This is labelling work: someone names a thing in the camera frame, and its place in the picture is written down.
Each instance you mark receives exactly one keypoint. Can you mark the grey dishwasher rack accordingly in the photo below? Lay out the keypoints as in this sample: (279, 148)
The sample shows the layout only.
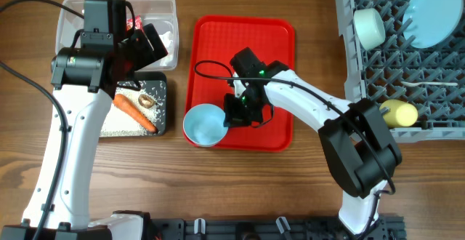
(376, 74)

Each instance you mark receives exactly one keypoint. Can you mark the orange carrot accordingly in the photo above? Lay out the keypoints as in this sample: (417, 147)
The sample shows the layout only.
(125, 105)

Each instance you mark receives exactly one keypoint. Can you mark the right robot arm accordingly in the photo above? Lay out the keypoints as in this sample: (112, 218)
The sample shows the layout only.
(360, 151)

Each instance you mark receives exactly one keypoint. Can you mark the yellow plastic cup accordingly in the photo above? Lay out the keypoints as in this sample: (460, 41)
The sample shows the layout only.
(397, 113)

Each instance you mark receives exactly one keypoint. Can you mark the black waste tray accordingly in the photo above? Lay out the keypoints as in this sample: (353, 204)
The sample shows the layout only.
(161, 87)

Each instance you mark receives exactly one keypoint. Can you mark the clear plastic bin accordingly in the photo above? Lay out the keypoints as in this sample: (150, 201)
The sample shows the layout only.
(161, 13)

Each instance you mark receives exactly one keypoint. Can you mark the red candy wrapper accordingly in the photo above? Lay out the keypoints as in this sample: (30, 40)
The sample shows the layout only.
(136, 22)

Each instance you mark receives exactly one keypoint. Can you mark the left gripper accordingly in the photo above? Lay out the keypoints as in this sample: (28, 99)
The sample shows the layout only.
(140, 38)

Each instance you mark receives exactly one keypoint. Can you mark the brown food scrap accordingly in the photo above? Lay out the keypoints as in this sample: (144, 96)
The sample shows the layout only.
(146, 101)

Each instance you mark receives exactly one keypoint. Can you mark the green bowl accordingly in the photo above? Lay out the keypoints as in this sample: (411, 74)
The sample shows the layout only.
(369, 28)

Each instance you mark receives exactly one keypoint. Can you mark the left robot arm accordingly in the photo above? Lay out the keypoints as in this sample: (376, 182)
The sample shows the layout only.
(85, 81)

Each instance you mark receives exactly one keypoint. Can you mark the white rice pile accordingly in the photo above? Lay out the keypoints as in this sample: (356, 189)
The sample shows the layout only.
(120, 123)

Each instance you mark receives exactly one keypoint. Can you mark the light blue bowl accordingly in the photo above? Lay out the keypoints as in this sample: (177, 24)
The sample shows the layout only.
(204, 125)

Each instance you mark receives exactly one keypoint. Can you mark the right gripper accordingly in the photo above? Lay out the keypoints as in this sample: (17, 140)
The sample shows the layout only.
(233, 118)

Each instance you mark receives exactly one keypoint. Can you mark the white paper napkin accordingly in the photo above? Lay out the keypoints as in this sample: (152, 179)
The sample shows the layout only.
(168, 41)

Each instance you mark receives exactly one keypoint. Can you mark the white utensil in rack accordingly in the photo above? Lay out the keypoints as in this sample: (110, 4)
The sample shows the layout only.
(432, 83)

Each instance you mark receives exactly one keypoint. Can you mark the red plastic tray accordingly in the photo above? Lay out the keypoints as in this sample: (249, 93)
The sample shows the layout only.
(219, 38)

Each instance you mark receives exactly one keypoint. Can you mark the light blue plate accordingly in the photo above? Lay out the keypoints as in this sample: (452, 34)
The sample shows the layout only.
(431, 21)

